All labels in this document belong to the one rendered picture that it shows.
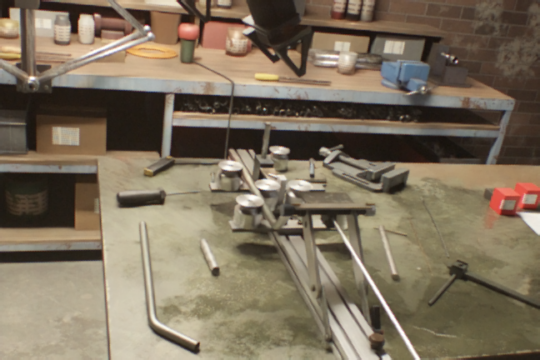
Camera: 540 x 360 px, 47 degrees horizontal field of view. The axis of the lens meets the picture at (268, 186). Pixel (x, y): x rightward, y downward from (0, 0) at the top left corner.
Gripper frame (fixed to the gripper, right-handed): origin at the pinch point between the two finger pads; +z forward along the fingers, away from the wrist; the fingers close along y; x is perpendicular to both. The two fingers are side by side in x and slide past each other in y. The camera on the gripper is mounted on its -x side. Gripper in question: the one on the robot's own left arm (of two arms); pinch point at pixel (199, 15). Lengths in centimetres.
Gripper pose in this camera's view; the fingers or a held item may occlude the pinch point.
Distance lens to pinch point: 150.0
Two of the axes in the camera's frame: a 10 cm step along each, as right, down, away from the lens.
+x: -8.4, 5.1, -1.9
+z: 3.3, 7.5, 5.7
